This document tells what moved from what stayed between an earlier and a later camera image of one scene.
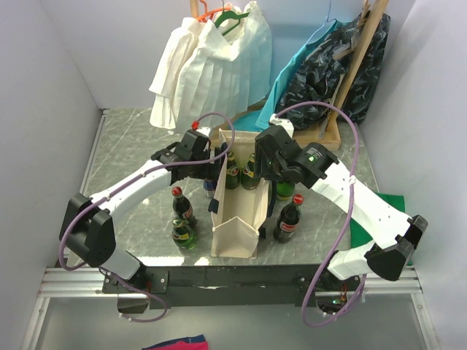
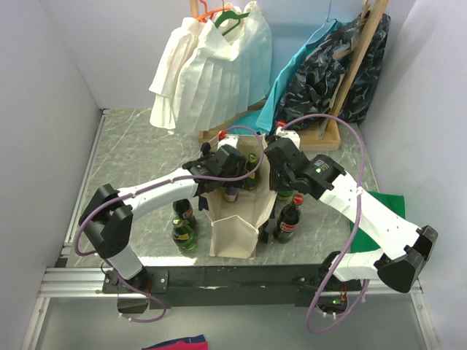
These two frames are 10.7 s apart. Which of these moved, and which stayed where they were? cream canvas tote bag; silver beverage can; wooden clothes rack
Moved: silver beverage can
Stayed: wooden clothes rack; cream canvas tote bag
